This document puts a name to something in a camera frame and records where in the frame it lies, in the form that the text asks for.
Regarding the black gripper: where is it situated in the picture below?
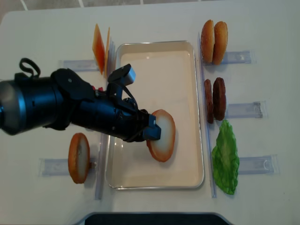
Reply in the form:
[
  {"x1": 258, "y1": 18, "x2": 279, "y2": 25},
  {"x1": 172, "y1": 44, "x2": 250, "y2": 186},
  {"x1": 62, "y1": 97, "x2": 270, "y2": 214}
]
[{"x1": 93, "y1": 90, "x2": 161, "y2": 143}]

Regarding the bread slice white face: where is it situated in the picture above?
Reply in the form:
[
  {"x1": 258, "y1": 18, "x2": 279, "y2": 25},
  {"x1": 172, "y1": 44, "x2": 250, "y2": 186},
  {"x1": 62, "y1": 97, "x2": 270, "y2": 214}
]
[{"x1": 146, "y1": 109, "x2": 176, "y2": 162}]

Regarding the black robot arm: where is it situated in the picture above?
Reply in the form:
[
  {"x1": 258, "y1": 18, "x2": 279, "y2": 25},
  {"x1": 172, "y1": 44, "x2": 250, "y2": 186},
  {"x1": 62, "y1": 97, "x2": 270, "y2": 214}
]
[{"x1": 0, "y1": 65, "x2": 161, "y2": 142}]

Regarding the dark robot base bottom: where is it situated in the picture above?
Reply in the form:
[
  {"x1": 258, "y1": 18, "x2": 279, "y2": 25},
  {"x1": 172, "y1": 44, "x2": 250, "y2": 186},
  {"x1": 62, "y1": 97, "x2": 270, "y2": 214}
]
[{"x1": 78, "y1": 212, "x2": 231, "y2": 225}]

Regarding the left brown meat patty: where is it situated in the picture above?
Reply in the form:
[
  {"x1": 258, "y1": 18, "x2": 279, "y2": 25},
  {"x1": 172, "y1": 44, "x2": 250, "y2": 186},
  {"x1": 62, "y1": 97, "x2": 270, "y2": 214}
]
[{"x1": 204, "y1": 79, "x2": 214, "y2": 124}]

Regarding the brown meat patty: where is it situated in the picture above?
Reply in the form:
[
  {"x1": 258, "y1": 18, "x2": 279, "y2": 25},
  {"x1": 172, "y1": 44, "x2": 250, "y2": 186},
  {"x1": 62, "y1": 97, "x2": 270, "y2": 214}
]
[
  {"x1": 204, "y1": 79, "x2": 214, "y2": 124},
  {"x1": 213, "y1": 77, "x2": 226, "y2": 120}
]

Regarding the right brown meat patty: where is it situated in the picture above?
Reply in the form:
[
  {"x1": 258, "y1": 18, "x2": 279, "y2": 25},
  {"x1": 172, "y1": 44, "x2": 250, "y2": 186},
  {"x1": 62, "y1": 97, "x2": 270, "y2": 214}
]
[{"x1": 213, "y1": 77, "x2": 226, "y2": 120}]

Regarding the green lettuce leaf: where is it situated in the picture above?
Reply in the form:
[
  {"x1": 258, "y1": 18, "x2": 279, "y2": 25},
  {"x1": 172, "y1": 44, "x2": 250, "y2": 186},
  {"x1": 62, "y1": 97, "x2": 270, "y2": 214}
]
[{"x1": 211, "y1": 120, "x2": 240, "y2": 195}]

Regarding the left bread slice brown crust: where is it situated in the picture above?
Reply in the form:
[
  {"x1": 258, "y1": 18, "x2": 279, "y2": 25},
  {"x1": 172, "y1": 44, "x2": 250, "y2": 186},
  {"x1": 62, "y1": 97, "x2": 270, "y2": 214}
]
[{"x1": 68, "y1": 133, "x2": 90, "y2": 184}]

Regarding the right orange cheese slice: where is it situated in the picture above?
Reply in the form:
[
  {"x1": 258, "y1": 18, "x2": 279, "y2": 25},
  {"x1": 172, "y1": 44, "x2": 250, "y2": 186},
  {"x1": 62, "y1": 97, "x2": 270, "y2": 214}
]
[{"x1": 104, "y1": 27, "x2": 110, "y2": 79}]

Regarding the orange cheese slice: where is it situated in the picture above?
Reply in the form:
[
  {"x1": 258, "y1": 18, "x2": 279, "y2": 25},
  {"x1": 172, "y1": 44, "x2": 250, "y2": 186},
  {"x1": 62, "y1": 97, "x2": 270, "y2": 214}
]
[
  {"x1": 92, "y1": 24, "x2": 105, "y2": 74},
  {"x1": 104, "y1": 27, "x2": 110, "y2": 79}
]

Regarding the left orange cheese slice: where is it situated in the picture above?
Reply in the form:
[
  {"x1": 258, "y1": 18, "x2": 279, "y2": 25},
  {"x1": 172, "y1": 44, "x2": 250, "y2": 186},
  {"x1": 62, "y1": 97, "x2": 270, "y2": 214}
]
[{"x1": 92, "y1": 24, "x2": 105, "y2": 74}]

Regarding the white metal baking tray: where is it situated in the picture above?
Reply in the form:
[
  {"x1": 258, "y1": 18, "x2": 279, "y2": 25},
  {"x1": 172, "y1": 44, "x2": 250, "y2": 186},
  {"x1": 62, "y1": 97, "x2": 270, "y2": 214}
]
[{"x1": 105, "y1": 41, "x2": 204, "y2": 189}]

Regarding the clear holder upper left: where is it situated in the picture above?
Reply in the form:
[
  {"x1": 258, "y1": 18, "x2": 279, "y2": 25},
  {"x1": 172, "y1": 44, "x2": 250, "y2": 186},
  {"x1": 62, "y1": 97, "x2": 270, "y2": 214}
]
[{"x1": 58, "y1": 60, "x2": 99, "y2": 72}]

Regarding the clear holder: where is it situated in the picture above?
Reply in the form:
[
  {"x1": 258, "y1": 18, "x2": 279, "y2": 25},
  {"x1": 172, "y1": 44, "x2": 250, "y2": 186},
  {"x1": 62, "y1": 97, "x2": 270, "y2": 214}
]
[
  {"x1": 238, "y1": 155, "x2": 280, "y2": 175},
  {"x1": 225, "y1": 101, "x2": 268, "y2": 119},
  {"x1": 221, "y1": 50, "x2": 257, "y2": 64},
  {"x1": 37, "y1": 157, "x2": 97, "y2": 177},
  {"x1": 58, "y1": 60, "x2": 99, "y2": 72}
]

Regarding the left golden bun half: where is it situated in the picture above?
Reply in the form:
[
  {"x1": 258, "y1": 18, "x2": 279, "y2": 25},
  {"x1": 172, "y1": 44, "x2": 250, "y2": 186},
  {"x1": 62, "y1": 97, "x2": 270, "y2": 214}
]
[{"x1": 200, "y1": 20, "x2": 215, "y2": 63}]

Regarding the golden bun half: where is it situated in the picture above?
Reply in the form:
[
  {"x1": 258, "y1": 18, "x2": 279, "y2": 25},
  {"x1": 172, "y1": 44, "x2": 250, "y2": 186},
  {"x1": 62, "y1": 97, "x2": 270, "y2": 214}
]
[
  {"x1": 200, "y1": 20, "x2": 215, "y2": 63},
  {"x1": 212, "y1": 21, "x2": 228, "y2": 65}
]

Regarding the clear holder middle right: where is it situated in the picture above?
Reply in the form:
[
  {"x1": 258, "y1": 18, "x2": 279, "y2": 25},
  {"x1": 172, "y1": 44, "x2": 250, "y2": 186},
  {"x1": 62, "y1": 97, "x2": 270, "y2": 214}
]
[{"x1": 225, "y1": 101, "x2": 268, "y2": 119}]

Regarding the clear holder lower left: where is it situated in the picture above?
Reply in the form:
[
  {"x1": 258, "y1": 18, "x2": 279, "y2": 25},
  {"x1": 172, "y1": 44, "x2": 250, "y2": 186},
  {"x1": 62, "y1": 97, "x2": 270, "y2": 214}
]
[{"x1": 37, "y1": 157, "x2": 97, "y2": 177}]

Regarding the clear holder lower right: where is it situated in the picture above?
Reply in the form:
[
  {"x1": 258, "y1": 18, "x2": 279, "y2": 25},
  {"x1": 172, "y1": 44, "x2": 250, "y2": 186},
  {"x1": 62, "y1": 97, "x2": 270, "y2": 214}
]
[{"x1": 238, "y1": 155, "x2": 280, "y2": 175}]

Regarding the clear holder upper right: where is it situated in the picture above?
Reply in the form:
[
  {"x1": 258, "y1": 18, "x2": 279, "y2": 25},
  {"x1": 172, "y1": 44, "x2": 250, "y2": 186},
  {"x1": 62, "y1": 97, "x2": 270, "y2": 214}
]
[{"x1": 221, "y1": 50, "x2": 257, "y2": 64}]

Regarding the right golden bun half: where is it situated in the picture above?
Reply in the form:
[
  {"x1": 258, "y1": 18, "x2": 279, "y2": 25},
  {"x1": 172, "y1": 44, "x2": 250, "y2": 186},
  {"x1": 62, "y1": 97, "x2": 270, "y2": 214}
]
[{"x1": 212, "y1": 21, "x2": 228, "y2": 65}]

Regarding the left long clear rail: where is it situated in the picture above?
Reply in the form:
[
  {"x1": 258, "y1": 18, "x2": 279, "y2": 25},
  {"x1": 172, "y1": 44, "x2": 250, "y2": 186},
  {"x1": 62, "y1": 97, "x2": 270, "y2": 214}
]
[{"x1": 95, "y1": 37, "x2": 115, "y2": 200}]

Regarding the long clear rail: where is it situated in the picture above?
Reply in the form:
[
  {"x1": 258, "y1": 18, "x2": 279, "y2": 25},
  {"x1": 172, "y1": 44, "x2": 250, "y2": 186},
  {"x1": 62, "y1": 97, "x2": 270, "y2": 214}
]
[
  {"x1": 95, "y1": 37, "x2": 115, "y2": 200},
  {"x1": 197, "y1": 33, "x2": 217, "y2": 198}
]

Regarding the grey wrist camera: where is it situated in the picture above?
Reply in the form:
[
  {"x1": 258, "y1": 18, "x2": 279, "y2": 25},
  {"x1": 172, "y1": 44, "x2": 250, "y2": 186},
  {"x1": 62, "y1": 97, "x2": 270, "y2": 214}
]
[{"x1": 108, "y1": 64, "x2": 136, "y2": 86}]

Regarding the right long clear rail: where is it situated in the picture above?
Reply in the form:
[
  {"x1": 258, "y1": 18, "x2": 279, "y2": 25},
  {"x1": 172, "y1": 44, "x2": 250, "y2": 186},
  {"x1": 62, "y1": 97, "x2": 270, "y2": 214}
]
[{"x1": 197, "y1": 33, "x2": 217, "y2": 198}]

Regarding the black looped cable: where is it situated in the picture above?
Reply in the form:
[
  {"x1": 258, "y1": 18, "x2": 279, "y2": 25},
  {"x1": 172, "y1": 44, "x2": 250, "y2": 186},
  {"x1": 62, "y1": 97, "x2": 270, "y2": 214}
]
[{"x1": 19, "y1": 58, "x2": 42, "y2": 77}]

